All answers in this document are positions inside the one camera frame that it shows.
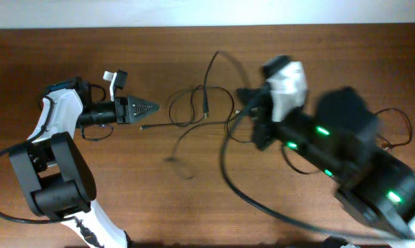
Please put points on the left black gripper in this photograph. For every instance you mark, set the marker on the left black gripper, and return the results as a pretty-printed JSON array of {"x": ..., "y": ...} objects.
[{"x": 126, "y": 107}]

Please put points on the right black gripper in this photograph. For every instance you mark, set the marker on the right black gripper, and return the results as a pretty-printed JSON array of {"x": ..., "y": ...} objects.
[{"x": 247, "y": 98}]

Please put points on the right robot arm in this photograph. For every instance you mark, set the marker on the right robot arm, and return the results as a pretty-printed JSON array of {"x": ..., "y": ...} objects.
[{"x": 374, "y": 187}]

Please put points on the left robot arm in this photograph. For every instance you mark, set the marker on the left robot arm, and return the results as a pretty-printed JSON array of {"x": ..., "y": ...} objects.
[{"x": 54, "y": 177}]

